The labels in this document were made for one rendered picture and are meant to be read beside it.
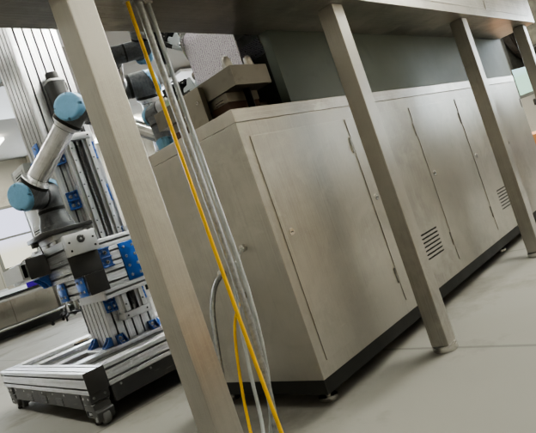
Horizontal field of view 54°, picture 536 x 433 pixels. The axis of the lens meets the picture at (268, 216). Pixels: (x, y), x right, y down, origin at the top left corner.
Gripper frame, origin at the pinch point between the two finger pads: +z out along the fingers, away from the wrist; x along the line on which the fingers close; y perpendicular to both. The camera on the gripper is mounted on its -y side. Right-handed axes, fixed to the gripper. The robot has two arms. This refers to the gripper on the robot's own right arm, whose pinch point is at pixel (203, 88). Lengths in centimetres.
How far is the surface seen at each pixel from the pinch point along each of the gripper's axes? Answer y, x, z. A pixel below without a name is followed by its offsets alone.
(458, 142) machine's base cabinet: -48, 113, 34
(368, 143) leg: -39, 13, 48
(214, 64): 4.4, -0.2, 9.1
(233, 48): 5.4, -0.2, 19.7
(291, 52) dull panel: -2.8, 10.3, 33.9
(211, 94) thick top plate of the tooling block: -10.8, -20.0, 22.8
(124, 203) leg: -39, -77, 48
